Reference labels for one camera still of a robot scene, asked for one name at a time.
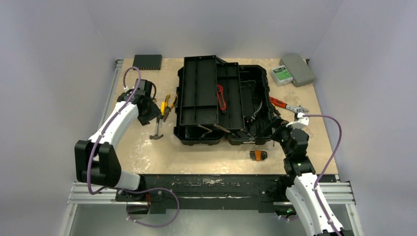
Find black plastic toolbox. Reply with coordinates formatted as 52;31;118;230
174;55;276;146

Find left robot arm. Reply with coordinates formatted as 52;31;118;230
74;80;161;201

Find yellow handled pliers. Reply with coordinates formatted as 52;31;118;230
161;94;178;122

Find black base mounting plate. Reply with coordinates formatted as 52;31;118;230
115;174;289;214

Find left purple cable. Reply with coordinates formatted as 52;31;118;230
87;66;142;195

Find orange hex key set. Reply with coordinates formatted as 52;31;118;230
249;150;268;162

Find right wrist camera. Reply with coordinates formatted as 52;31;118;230
286;113;309;129

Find aluminium frame rail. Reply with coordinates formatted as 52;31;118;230
87;59;124;143

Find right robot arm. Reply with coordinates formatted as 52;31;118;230
269;113;355;236

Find red black utility knife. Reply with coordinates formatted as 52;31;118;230
216;84;227;114

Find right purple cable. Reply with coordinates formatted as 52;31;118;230
301;114;343;236

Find grey plastic case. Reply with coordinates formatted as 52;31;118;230
280;53;316;87

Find small claw hammer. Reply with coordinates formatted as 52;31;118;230
149;115;163;140

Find black network switch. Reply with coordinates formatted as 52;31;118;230
132;55;162;70

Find green white small box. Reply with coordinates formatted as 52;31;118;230
270;65;293;87

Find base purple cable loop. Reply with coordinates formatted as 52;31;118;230
126;188;181;229

